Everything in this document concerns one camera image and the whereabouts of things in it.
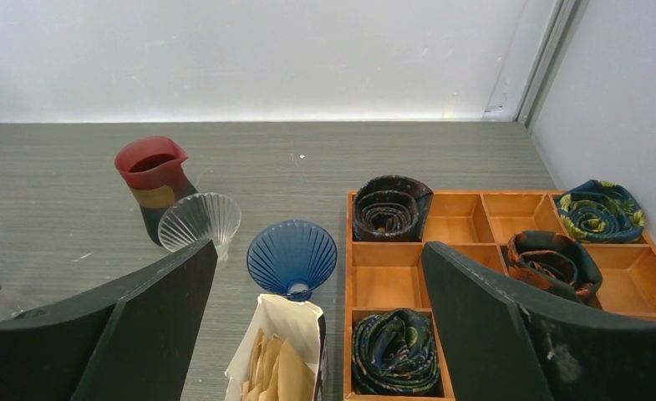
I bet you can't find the stack of brown paper filters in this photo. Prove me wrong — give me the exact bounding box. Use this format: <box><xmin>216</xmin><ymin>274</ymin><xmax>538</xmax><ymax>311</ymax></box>
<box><xmin>242</xmin><ymin>329</ymin><xmax>314</xmax><ymax>401</ymax></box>

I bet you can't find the red and black carafe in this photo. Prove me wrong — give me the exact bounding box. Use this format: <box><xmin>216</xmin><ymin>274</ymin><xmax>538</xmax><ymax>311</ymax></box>
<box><xmin>114</xmin><ymin>135</ymin><xmax>197</xmax><ymax>246</ymax></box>

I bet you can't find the clear glass dripper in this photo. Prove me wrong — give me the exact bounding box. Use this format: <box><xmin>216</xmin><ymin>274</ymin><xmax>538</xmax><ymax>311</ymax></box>
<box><xmin>157</xmin><ymin>192</ymin><xmax>242</xmax><ymax>268</ymax></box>

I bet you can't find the dark rolled tie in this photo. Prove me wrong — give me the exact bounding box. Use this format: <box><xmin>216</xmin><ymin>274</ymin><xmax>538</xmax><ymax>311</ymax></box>
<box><xmin>352</xmin><ymin>175</ymin><xmax>434</xmax><ymax>242</ymax></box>

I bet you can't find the orange coffee filter box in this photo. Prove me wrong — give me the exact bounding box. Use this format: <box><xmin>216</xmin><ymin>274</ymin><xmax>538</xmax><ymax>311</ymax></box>
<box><xmin>225</xmin><ymin>294</ymin><xmax>327</xmax><ymax>400</ymax></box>

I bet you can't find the orange wooden compartment tray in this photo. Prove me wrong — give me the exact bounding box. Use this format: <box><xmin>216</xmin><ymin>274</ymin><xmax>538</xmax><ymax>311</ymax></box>
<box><xmin>343</xmin><ymin>190</ymin><xmax>656</xmax><ymax>400</ymax></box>

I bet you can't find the blue glass dripper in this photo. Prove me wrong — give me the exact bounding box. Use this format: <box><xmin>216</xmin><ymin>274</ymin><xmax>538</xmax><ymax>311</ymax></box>
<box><xmin>247</xmin><ymin>220</ymin><xmax>338</xmax><ymax>302</ymax></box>

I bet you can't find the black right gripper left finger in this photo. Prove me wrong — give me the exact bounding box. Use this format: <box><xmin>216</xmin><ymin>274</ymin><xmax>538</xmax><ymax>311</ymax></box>
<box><xmin>0</xmin><ymin>240</ymin><xmax>218</xmax><ymax>400</ymax></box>

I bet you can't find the green floral rolled tie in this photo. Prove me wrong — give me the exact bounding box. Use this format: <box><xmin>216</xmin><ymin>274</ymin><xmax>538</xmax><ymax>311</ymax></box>
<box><xmin>553</xmin><ymin>180</ymin><xmax>646</xmax><ymax>244</ymax></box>

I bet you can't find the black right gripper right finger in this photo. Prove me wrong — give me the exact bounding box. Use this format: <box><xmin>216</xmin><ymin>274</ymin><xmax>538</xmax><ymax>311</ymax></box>
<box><xmin>421</xmin><ymin>241</ymin><xmax>656</xmax><ymax>400</ymax></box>

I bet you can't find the blue patterned rolled tie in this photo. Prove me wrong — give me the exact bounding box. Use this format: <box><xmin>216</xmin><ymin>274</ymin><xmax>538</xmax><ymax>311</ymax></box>
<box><xmin>351</xmin><ymin>308</ymin><xmax>440</xmax><ymax>396</ymax></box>

